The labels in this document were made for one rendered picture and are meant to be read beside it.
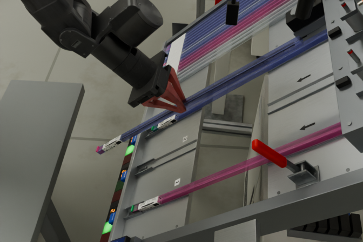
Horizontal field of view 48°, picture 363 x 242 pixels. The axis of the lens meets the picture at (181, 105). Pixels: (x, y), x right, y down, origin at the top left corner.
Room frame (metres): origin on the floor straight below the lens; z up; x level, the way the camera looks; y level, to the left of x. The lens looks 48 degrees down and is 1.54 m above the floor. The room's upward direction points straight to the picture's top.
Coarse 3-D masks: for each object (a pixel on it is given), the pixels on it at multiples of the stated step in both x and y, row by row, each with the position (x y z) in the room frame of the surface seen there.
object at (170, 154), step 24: (192, 120) 0.59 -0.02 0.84; (168, 144) 0.56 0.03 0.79; (192, 144) 0.52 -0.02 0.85; (144, 168) 0.53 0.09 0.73; (168, 168) 0.49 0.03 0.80; (192, 168) 0.46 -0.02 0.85; (144, 192) 0.46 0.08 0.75; (192, 192) 0.40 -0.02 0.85; (144, 216) 0.40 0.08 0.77; (168, 216) 0.37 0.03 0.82
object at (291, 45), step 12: (276, 48) 0.50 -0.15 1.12; (288, 48) 0.48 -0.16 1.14; (264, 60) 0.49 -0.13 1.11; (240, 72) 0.49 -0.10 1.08; (252, 72) 0.49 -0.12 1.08; (216, 84) 0.50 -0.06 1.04; (228, 84) 0.49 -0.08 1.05; (192, 96) 0.51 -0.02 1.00; (204, 96) 0.50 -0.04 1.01; (156, 120) 0.51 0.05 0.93; (132, 132) 0.52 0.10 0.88
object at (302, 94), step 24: (312, 48) 0.58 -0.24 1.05; (288, 72) 0.56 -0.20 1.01; (312, 72) 0.52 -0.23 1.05; (288, 96) 0.50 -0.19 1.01; (312, 96) 0.47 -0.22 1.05; (336, 96) 0.44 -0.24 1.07; (288, 120) 0.44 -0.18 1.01; (312, 120) 0.42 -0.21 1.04; (336, 120) 0.40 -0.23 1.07; (336, 144) 0.35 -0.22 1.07; (336, 168) 0.32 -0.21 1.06; (360, 168) 0.30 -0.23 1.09
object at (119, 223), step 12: (144, 120) 0.68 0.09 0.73; (144, 132) 0.65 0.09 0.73; (144, 144) 0.61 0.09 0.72; (132, 156) 0.57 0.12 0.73; (132, 168) 0.54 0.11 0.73; (132, 180) 0.51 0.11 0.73; (132, 192) 0.48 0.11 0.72; (120, 204) 0.44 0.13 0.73; (120, 216) 0.42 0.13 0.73; (120, 228) 0.39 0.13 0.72; (108, 240) 0.36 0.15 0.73
